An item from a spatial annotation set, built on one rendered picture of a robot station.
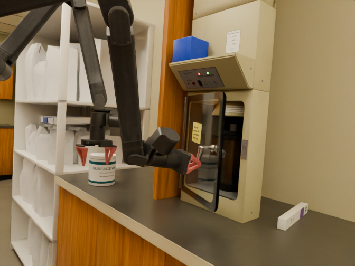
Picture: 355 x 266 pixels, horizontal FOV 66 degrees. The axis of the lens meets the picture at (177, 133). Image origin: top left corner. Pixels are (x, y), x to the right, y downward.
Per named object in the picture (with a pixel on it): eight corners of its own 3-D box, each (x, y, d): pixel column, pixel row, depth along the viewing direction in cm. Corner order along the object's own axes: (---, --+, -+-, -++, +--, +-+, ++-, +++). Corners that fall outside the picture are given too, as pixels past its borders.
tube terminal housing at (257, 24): (216, 191, 136) (227, 35, 132) (277, 210, 112) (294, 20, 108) (179, 199, 119) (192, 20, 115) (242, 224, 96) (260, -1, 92)
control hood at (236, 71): (187, 91, 117) (188, 67, 116) (253, 88, 93) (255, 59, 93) (166, 88, 109) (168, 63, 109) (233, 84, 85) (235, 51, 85)
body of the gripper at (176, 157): (174, 147, 92) (156, 144, 88) (192, 155, 84) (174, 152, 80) (169, 165, 93) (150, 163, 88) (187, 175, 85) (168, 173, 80)
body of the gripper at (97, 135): (112, 145, 107) (113, 126, 107) (87, 145, 100) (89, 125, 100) (104, 143, 112) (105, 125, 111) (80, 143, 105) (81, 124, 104)
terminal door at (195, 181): (181, 189, 118) (187, 96, 116) (216, 214, 89) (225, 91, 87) (179, 189, 118) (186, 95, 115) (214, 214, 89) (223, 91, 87)
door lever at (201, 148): (208, 170, 94) (205, 167, 97) (215, 146, 91) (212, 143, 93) (194, 171, 92) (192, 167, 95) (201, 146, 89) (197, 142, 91)
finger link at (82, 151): (100, 167, 104) (101, 142, 103) (81, 168, 99) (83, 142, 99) (92, 163, 109) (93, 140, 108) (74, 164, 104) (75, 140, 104)
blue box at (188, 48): (189, 67, 115) (190, 45, 114) (207, 65, 108) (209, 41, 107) (171, 63, 108) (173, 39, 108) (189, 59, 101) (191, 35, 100)
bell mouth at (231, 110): (230, 116, 123) (231, 104, 123) (265, 118, 110) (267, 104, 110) (203, 114, 111) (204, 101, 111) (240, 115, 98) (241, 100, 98)
